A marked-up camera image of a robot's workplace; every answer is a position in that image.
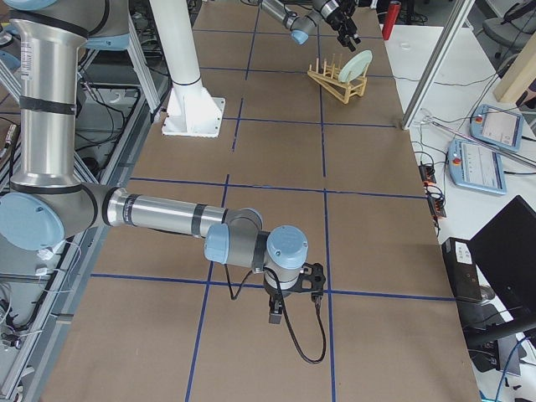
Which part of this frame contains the black electronics box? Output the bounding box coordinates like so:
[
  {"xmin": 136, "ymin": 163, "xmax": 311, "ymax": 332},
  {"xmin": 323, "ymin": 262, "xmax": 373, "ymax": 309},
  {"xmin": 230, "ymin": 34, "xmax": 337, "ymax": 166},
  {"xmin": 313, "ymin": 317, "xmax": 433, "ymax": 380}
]
[{"xmin": 441, "ymin": 237, "xmax": 496, "ymax": 304}]

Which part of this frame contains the black power strip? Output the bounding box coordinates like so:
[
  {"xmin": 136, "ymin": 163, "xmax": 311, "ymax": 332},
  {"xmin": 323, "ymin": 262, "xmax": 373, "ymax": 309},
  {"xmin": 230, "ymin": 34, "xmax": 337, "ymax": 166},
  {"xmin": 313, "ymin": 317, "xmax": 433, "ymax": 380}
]
[{"xmin": 419, "ymin": 162, "xmax": 446, "ymax": 220}]

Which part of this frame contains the aluminium side frame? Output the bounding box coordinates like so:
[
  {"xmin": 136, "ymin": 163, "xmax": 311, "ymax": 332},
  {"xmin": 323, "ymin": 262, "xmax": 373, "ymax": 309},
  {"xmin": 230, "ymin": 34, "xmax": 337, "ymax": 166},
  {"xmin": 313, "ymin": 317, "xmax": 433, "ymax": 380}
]
[{"xmin": 0, "ymin": 16, "xmax": 164, "ymax": 394}]

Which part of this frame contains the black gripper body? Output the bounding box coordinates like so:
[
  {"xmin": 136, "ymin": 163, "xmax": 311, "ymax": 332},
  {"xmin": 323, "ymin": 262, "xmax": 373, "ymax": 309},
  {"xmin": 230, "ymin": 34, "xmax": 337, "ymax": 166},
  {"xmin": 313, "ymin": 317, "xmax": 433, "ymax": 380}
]
[
  {"xmin": 328, "ymin": 1, "xmax": 358, "ymax": 42},
  {"xmin": 263, "ymin": 280, "xmax": 307, "ymax": 301}
]

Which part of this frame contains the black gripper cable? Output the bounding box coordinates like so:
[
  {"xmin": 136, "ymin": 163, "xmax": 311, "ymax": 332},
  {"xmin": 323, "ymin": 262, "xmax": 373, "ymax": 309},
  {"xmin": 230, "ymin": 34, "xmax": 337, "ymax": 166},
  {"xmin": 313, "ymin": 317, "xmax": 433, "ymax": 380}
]
[{"xmin": 224, "ymin": 263, "xmax": 328, "ymax": 363}]

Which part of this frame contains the red metal bottle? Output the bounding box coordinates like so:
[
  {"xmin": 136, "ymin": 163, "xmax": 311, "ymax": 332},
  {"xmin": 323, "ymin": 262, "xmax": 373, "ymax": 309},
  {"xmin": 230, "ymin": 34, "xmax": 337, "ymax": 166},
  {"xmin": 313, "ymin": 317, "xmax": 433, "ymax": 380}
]
[{"xmin": 382, "ymin": 1, "xmax": 401, "ymax": 41}]

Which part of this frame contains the blue teach pendant far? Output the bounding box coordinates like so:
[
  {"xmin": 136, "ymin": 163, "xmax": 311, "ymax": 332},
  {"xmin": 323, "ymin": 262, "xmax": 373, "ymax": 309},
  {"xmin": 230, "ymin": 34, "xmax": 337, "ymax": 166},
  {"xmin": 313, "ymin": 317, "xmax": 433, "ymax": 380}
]
[{"xmin": 470, "ymin": 104, "xmax": 523, "ymax": 152}]

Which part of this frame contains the grey aluminium frame post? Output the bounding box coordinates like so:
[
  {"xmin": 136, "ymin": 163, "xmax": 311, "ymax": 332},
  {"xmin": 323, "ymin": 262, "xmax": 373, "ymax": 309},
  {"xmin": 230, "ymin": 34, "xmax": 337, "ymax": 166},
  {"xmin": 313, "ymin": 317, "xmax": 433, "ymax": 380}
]
[{"xmin": 400, "ymin": 0, "xmax": 475, "ymax": 130}]

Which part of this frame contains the blue teach pendant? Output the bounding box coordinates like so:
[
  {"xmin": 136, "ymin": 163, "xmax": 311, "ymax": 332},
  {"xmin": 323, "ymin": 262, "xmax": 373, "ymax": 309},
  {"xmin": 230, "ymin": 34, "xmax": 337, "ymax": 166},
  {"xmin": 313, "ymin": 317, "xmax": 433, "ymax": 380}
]
[
  {"xmin": 470, "ymin": 104, "xmax": 523, "ymax": 152},
  {"xmin": 448, "ymin": 139, "xmax": 507, "ymax": 195}
]

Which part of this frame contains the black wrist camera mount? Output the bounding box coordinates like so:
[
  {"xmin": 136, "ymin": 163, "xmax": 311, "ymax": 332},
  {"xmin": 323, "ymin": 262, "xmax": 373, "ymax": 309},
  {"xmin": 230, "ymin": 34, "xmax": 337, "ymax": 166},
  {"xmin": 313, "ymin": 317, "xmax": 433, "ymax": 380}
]
[{"xmin": 291, "ymin": 263, "xmax": 326, "ymax": 302}]

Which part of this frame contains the wooden plate rack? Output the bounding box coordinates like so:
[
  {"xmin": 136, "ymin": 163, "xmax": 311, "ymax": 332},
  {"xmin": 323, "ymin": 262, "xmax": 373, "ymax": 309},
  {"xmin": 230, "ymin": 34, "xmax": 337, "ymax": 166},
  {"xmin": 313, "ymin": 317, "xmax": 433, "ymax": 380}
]
[{"xmin": 307, "ymin": 57, "xmax": 371, "ymax": 105}]

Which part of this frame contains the light green round plate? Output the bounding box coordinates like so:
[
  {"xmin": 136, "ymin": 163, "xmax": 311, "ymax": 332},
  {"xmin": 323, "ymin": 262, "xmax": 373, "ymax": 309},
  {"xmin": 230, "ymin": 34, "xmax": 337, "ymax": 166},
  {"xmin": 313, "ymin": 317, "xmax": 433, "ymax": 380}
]
[{"xmin": 338, "ymin": 49, "xmax": 373, "ymax": 83}]

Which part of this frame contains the blue teach pendant near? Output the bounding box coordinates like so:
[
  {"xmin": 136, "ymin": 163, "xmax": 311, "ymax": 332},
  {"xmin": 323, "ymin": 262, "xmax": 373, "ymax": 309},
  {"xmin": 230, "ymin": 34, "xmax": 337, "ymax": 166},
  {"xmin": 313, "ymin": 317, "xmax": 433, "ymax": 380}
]
[{"xmin": 448, "ymin": 139, "xmax": 507, "ymax": 195}]

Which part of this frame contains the black monitor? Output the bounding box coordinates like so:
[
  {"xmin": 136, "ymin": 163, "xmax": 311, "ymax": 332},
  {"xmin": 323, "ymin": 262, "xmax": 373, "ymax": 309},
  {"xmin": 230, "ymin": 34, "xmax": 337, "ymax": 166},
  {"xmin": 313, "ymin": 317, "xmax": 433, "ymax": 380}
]
[{"xmin": 469, "ymin": 195, "xmax": 535, "ymax": 315}]

